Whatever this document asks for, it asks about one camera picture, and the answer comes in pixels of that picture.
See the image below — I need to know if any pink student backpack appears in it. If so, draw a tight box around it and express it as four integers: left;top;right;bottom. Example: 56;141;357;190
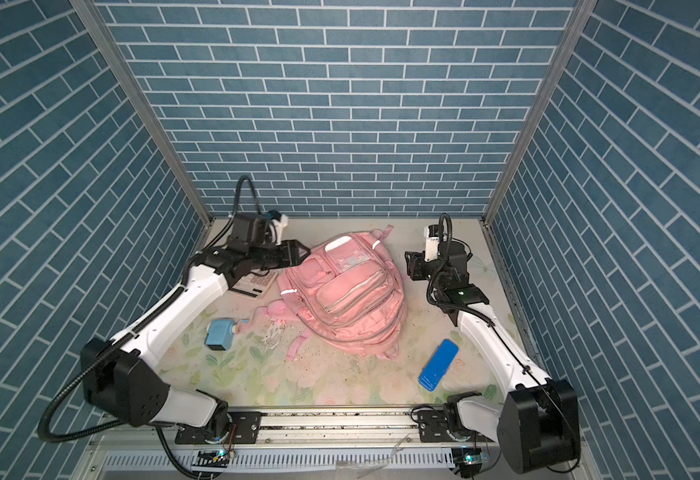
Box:
254;225;408;360

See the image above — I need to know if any pink white calculator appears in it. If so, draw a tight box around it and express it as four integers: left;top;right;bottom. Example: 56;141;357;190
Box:
230;271;278;299

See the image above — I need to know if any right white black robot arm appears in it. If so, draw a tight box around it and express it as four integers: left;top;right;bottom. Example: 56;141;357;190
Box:
405;236;582;474

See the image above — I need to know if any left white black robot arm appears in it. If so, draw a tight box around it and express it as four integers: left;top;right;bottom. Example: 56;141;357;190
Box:
81;210;310;440

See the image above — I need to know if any blue pencil case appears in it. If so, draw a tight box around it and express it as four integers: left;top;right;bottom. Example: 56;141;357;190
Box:
418;340;459;392

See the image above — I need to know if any blue pencil sharpener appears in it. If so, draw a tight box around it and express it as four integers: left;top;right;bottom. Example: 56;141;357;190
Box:
204;318;250;351

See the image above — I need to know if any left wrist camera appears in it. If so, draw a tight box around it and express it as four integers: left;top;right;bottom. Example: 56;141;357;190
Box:
265;210;289;245

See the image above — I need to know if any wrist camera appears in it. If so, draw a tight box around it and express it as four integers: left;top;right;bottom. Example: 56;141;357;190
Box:
265;210;289;245
424;224;441;262

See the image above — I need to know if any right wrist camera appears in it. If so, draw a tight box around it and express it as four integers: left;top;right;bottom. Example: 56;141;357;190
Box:
424;224;441;262

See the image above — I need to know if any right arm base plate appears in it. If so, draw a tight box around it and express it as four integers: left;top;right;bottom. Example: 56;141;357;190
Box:
409;405;491;443

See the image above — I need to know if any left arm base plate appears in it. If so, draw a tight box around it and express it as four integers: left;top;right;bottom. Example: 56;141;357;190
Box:
175;411;262;446

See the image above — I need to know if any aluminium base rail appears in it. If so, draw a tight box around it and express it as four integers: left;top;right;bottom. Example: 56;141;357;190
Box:
71;406;602;479

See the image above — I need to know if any left black corrugated cable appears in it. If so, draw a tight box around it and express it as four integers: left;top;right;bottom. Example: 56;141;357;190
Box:
36;175;264;480

